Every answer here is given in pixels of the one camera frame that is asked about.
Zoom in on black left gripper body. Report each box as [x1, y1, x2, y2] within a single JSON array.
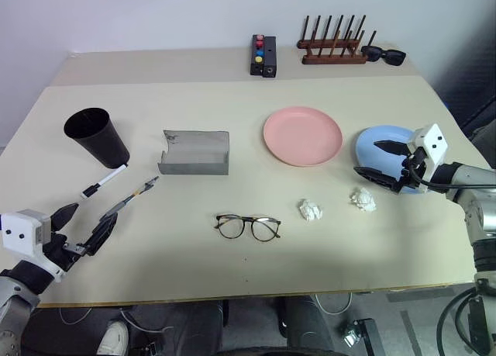
[[40, 232, 88, 274]]

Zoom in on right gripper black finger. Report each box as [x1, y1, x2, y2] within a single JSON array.
[[353, 166, 401, 195], [372, 139, 410, 157]]

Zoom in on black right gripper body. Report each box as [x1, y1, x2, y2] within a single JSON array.
[[394, 143, 428, 195]]

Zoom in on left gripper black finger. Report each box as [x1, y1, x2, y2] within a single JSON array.
[[50, 202, 80, 233], [82, 212, 119, 256]]

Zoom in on white paper ball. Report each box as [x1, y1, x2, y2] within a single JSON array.
[[349, 187, 378, 213], [297, 199, 324, 222]]

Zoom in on grey ballpoint pen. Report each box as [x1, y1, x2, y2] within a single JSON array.
[[102, 175, 161, 218]]

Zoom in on white marker with black cap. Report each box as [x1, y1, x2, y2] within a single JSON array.
[[80, 163, 129, 200]]

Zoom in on pink plate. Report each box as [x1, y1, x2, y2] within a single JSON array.
[[263, 105, 345, 168]]

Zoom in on grey glasses case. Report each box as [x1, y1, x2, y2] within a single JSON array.
[[156, 129, 231, 178]]

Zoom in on dark-rimmed eyeglasses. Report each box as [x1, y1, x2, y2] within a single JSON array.
[[213, 213, 282, 243]]

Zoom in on light blue plate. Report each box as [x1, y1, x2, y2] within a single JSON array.
[[355, 124, 426, 196]]

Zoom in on black plastic cup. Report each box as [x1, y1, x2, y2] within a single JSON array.
[[63, 107, 131, 171]]

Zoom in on black sunglasses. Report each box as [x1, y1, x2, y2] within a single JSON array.
[[360, 44, 408, 67]]

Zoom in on white shoe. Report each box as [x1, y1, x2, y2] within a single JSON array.
[[95, 320, 130, 356]]

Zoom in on brown wooden peg rack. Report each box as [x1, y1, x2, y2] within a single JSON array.
[[297, 14, 378, 66]]

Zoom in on black box with socket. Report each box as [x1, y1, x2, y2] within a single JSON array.
[[260, 35, 278, 79]]

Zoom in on black box with coloured buttons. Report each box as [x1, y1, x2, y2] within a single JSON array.
[[249, 33, 267, 77]]

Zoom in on dark rounded shape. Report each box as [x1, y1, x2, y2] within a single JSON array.
[[274, 294, 336, 356]]

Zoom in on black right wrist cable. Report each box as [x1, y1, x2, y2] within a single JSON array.
[[408, 164, 459, 191]]

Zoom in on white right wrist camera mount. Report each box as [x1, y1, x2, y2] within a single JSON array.
[[410, 123, 453, 195]]

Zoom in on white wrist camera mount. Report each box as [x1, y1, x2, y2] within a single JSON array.
[[0, 209, 65, 284], [410, 123, 453, 195]]

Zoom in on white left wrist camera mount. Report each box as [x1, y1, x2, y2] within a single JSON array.
[[0, 209, 65, 284]]

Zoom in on white floor cable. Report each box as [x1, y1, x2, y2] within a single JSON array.
[[315, 291, 354, 316]]

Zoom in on black metal floor bracket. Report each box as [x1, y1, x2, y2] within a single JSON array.
[[339, 318, 385, 356]]

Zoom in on black robot body cable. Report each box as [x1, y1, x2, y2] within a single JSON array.
[[436, 285, 490, 356]]

